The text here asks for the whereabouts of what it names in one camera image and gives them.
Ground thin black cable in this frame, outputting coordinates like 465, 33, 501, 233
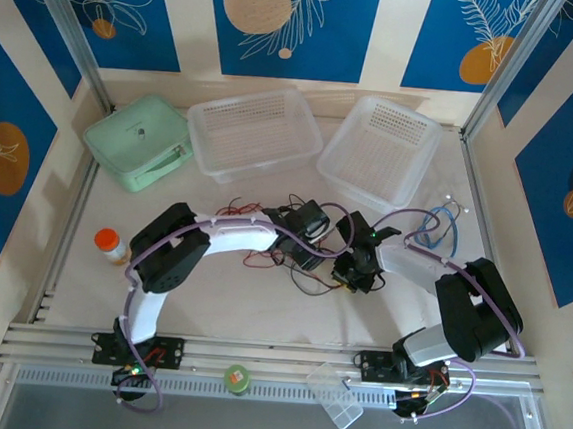
281, 191, 360, 218
285, 263, 347, 300

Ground clear perforated plastic basket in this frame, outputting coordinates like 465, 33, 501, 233
313, 90, 447, 212
181, 78, 328, 194

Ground clear plastic organizer box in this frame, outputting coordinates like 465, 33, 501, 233
301, 360, 369, 429

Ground small black control board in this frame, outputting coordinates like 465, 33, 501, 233
110, 359, 157, 391
391, 385, 447, 423

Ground orange lid pill bottle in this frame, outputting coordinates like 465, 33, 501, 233
92, 226, 135, 267

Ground mint green zip case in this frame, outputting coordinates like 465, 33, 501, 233
77, 88, 200, 199

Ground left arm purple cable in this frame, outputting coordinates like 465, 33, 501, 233
112, 209, 351, 429

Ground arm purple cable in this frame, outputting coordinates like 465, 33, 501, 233
321, 201, 538, 429
112, 209, 351, 429

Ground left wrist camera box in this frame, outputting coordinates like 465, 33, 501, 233
308, 218, 332, 243

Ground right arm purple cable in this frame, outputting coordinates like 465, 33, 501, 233
321, 201, 538, 429

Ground blue cable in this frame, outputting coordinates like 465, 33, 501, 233
410, 201, 465, 254

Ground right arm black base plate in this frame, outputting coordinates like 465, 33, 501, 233
355, 349, 454, 390

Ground aluminium mounting rail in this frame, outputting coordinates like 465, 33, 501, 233
0, 310, 549, 412

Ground grey cable white ends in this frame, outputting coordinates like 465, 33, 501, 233
440, 190, 472, 216

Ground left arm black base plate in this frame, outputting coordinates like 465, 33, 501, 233
91, 330, 187, 373

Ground slotted grey cable duct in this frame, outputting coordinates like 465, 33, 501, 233
13, 358, 397, 419

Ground blue floral wall poster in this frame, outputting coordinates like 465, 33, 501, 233
0, 21, 68, 276
502, 29, 573, 311
494, 0, 573, 134
38, 0, 189, 76
400, 0, 535, 100
0, 0, 90, 101
200, 0, 385, 89

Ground aluminium frame post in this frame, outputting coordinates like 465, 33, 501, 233
461, 0, 572, 149
12, 0, 125, 112

